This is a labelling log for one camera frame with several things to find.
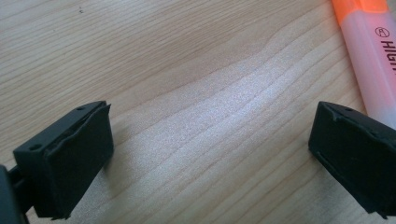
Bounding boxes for orange highlighter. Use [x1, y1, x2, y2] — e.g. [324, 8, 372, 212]
[330, 0, 396, 132]

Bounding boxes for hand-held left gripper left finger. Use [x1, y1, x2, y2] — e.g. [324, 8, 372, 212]
[12, 100, 115, 220]

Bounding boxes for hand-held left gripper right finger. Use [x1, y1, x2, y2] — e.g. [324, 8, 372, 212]
[307, 100, 396, 220]

